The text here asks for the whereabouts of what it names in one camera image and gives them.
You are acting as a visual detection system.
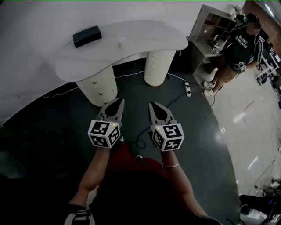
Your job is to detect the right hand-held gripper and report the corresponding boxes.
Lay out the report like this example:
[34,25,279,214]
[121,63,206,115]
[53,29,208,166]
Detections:
[148,101,184,152]

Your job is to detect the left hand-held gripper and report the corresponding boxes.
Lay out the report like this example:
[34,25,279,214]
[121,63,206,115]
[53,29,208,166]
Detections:
[87,98,125,149]

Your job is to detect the person's left forearm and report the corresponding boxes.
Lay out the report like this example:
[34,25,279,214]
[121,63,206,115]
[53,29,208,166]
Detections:
[69,142,120,208]

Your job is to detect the person's right forearm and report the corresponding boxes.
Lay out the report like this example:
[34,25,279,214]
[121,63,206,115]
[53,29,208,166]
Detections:
[161,150,208,217]

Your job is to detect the white power strip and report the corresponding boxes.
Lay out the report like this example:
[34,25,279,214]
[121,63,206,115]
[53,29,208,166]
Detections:
[184,81,192,97]

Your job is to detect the person's red skirt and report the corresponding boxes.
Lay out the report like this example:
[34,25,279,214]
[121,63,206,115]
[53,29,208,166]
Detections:
[105,140,169,183]

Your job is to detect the dark green round rug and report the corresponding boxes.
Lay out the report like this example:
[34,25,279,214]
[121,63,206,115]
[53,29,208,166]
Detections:
[0,51,241,225]

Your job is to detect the white curved table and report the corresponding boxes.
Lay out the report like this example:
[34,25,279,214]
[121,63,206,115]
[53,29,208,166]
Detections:
[54,21,189,107]

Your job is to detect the dark blue flat box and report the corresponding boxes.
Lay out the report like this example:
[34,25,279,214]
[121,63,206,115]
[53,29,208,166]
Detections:
[73,25,103,48]

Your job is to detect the person's black shirt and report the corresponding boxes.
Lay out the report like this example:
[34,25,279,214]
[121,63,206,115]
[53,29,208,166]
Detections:
[63,173,222,225]

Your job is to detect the white cluttered work desks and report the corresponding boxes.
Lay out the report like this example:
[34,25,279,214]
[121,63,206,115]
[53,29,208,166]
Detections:
[256,41,281,88]

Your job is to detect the white vase with plant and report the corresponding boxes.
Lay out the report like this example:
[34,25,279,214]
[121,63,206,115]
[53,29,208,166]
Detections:
[230,4,242,20]

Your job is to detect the black floor cable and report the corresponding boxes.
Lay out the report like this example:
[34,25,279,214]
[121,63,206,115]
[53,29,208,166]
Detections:
[129,91,187,150]

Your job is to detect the white wall cable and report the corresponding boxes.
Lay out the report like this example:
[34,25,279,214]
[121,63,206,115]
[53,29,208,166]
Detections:
[39,69,146,99]

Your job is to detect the white striped shoulder strap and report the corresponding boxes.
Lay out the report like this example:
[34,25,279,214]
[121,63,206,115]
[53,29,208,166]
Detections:
[65,186,97,225]

